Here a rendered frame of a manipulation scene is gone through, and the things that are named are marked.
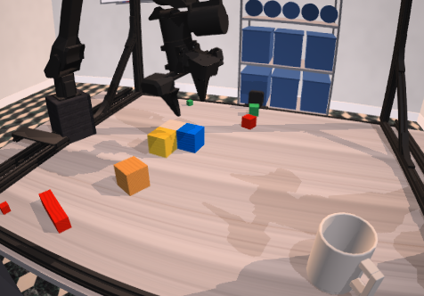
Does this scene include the green cube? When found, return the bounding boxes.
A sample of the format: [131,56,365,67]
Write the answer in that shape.
[249,103,259,117]

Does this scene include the grey mug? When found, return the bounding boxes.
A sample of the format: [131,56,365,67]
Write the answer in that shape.
[306,213,385,296]

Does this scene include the yellow cube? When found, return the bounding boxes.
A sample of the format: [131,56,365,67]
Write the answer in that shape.
[147,127,177,158]

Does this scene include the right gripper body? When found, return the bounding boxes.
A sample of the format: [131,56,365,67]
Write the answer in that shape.
[141,36,197,96]

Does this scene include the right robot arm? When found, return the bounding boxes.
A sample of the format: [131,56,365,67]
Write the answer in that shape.
[44,0,229,101]

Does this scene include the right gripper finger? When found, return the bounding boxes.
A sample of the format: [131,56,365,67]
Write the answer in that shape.
[161,87,181,117]
[192,75,209,102]

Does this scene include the blue cube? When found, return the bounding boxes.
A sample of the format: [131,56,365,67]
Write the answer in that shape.
[176,123,205,153]

